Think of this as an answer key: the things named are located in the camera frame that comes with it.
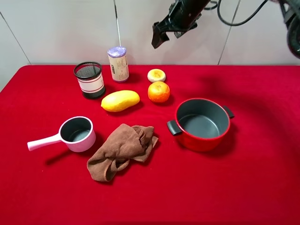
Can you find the black mesh pen holder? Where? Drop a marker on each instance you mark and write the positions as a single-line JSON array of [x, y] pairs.
[[90, 79]]

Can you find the cream round bun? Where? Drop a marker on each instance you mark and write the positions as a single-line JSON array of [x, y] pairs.
[[156, 75]]

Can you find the yellow mango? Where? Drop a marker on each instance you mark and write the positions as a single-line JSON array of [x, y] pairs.
[[120, 100]]

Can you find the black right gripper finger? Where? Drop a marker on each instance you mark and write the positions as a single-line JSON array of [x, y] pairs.
[[164, 37], [157, 38]]

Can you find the red tablecloth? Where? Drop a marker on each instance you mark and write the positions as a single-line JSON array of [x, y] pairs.
[[251, 178]]

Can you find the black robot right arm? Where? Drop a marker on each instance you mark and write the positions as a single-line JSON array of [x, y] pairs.
[[290, 10]]

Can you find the pink saucepan with handle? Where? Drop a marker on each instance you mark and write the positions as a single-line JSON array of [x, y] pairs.
[[77, 133]]

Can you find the purple-capped paper roll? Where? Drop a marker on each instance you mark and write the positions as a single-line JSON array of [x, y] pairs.
[[118, 63]]

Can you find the red pot with black handles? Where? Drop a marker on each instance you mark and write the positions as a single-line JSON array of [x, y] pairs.
[[200, 124]]

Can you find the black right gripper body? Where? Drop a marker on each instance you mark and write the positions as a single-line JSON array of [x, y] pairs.
[[182, 16]]

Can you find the orange fruit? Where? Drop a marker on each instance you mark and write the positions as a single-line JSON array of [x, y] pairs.
[[158, 92]]

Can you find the brown towel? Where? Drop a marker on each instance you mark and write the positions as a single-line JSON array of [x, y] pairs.
[[123, 144]]

